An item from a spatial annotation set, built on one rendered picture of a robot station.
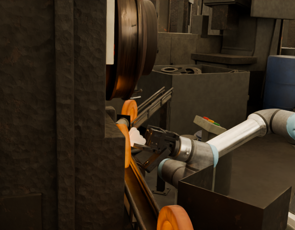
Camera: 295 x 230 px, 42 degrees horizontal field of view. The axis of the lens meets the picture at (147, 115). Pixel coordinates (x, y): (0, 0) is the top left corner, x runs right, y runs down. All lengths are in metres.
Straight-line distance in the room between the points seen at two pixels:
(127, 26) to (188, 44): 4.26
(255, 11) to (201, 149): 3.51
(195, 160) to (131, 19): 0.55
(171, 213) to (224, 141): 0.87
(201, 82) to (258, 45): 1.70
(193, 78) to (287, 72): 1.39
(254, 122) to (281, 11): 3.49
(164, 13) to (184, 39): 4.93
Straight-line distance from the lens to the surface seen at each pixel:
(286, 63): 4.73
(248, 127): 1.76
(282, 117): 1.77
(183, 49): 5.55
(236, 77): 4.10
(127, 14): 1.25
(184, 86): 3.68
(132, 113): 2.06
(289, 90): 4.76
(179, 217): 0.83
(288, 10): 5.30
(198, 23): 5.43
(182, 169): 1.49
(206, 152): 1.42
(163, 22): 10.43
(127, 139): 1.28
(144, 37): 1.31
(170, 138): 1.37
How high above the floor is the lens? 1.15
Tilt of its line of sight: 13 degrees down
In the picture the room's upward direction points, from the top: 2 degrees clockwise
